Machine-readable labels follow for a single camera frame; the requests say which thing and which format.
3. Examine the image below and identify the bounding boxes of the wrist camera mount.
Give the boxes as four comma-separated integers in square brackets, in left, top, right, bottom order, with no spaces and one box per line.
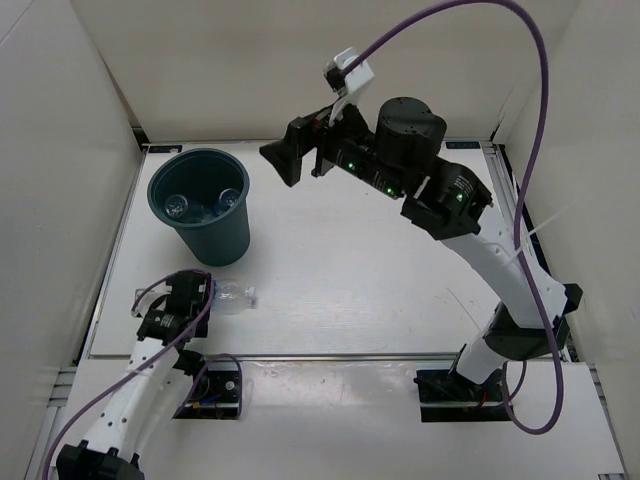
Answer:
[323,47,374,127]
[130,282,172,318]

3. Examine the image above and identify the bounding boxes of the clear bottle blue label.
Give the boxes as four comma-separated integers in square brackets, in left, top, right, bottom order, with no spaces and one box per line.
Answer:
[211,280,258,315]
[213,188,241,217]

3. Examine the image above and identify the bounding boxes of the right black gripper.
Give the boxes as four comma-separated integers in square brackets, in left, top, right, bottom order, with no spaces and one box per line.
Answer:
[261,88,409,202]

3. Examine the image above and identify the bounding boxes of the clear unlabelled plastic bottle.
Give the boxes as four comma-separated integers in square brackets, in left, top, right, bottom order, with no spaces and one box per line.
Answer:
[164,194,206,223]

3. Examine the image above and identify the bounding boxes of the dark teal plastic bin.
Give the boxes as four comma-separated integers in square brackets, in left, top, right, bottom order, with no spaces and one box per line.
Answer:
[147,148,250,267]

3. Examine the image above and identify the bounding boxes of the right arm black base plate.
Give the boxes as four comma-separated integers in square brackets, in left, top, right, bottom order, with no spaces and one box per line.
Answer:
[413,369,509,423]

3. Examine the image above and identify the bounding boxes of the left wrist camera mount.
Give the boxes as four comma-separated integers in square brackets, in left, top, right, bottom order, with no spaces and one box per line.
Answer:
[130,282,172,318]

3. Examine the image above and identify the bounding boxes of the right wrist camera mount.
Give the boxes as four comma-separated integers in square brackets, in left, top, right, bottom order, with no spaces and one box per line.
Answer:
[323,47,374,127]

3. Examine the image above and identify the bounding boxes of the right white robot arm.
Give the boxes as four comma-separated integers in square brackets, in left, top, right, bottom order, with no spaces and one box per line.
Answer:
[259,97,582,400]

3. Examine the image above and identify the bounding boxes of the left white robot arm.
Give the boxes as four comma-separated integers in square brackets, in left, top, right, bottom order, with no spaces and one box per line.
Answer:
[46,269,216,479]

